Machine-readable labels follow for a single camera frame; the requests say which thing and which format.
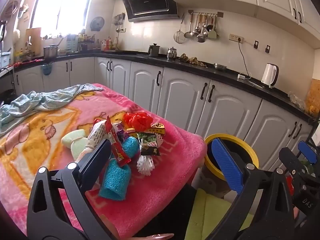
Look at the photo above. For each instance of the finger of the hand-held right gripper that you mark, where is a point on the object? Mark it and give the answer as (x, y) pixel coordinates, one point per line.
(291, 158)
(307, 152)

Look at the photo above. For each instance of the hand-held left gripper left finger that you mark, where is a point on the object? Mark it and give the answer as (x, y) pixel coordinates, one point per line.
(96, 165)

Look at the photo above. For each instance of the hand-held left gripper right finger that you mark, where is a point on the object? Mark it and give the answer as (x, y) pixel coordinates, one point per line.
(227, 165)

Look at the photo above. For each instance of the blue loofah sponge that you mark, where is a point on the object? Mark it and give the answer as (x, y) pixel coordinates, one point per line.
(131, 147)
(115, 180)

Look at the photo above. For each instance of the yellow rimmed trash bin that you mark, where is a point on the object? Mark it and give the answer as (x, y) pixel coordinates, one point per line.
(250, 152)

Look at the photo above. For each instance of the red snack packet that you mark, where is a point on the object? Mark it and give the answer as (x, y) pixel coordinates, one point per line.
(120, 152)

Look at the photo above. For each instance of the white printed tube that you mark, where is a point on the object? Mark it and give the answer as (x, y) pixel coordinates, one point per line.
(98, 132)

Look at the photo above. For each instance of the purple orange snack packet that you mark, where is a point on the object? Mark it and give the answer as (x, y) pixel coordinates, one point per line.
(120, 130)

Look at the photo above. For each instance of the white foam net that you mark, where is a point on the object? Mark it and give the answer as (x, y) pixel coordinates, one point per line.
(146, 165)

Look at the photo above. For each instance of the green black snack packet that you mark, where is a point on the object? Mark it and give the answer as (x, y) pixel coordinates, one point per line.
(148, 141)

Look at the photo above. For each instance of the red plastic bag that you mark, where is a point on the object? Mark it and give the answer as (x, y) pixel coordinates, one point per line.
(138, 122)

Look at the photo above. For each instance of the person's left hand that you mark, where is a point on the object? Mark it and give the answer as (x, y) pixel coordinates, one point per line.
(160, 237)

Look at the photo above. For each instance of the lime green cloth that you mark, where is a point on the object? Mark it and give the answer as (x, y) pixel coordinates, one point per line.
(215, 212)

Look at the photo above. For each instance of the clear plastic bag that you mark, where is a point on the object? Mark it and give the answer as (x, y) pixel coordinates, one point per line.
(296, 100)

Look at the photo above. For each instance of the orange yellow board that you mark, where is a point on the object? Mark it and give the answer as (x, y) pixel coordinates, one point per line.
(313, 97)

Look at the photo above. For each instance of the pink printed blanket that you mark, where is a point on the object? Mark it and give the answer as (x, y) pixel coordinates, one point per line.
(155, 180)

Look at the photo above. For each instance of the yellow wrapper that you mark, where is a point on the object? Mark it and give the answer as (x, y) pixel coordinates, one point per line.
(158, 130)

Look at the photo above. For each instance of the white lower cabinets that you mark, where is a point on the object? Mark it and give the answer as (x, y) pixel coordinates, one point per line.
(185, 100)

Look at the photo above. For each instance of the white electric kettle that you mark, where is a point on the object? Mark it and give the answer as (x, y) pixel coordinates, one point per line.
(268, 76)

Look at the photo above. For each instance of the light blue cloth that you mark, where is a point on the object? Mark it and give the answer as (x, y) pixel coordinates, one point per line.
(37, 102)

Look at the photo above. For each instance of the white power adapter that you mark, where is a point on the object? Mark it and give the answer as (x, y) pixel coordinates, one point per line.
(242, 76)

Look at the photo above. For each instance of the black countertop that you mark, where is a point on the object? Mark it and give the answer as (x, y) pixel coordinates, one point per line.
(225, 73)

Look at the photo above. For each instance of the steel bowl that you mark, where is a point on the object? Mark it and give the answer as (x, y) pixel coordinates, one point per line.
(220, 66)

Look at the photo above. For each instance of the blue hanging bag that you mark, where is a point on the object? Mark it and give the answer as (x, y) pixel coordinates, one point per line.
(46, 70)

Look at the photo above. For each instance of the brown dried roots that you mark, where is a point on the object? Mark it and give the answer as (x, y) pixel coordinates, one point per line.
(193, 60)

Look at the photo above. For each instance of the red bottles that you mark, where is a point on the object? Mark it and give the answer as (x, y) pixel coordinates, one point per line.
(108, 45)

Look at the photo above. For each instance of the large steel stockpot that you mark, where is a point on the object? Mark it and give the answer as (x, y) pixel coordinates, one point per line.
(50, 52)

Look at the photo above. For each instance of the spice jar rack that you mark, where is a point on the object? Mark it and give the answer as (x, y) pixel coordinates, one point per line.
(86, 42)

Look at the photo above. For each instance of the red items on counter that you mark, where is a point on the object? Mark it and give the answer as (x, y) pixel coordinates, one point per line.
(27, 62)

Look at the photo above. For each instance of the steel teapot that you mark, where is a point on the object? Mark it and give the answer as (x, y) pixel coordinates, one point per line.
(171, 54)

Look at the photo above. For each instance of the row of hanging kitchen utensils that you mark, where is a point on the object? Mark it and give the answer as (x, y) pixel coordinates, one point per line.
(201, 33)

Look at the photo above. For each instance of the wooden cutting board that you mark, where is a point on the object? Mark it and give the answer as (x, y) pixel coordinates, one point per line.
(33, 38)

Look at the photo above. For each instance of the small round fan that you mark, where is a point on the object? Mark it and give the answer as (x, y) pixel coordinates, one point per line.
(97, 23)

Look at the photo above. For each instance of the window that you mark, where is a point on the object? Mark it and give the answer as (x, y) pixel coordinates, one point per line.
(62, 12)

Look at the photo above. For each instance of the black range hood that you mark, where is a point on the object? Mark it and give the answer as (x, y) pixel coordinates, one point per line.
(147, 2)

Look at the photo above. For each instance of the black wall hook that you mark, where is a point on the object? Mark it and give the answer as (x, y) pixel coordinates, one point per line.
(267, 49)
(256, 45)

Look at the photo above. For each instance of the wall outlet strip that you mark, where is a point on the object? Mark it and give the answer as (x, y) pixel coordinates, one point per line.
(235, 37)

